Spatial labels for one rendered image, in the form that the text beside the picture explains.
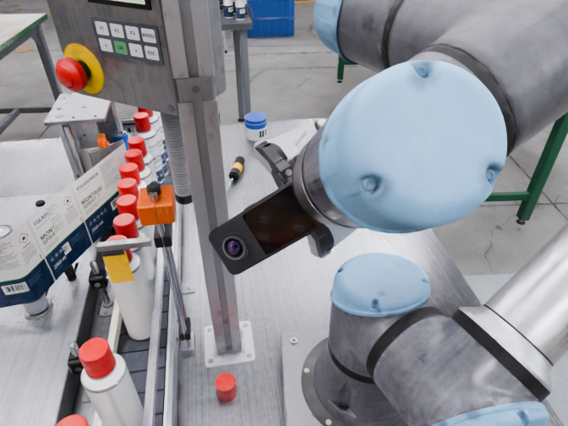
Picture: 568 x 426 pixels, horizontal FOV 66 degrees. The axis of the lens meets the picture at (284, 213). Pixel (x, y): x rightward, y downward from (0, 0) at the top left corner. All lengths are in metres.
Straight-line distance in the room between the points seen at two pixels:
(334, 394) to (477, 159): 0.51
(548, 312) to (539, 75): 0.30
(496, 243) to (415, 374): 2.04
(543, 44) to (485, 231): 2.33
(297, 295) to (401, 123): 0.74
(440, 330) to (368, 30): 0.33
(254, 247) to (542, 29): 0.25
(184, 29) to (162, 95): 0.08
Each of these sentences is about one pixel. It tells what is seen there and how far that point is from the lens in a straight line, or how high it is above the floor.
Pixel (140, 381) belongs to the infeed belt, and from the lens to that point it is 0.77.
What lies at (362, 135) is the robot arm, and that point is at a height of 1.42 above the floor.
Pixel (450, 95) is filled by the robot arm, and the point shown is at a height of 1.44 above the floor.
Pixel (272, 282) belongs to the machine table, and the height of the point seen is 0.83.
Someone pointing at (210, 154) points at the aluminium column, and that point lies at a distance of 0.54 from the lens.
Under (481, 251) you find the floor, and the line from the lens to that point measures 2.43.
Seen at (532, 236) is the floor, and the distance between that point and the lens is 2.65.
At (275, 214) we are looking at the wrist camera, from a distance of 0.36.
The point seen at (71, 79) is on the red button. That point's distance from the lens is 0.57.
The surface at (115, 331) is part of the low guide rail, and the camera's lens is 0.79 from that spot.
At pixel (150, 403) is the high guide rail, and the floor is 0.96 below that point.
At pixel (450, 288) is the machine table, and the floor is 0.83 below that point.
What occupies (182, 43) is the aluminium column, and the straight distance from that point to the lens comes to 0.49.
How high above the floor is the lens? 1.51
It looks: 38 degrees down
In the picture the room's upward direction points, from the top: straight up
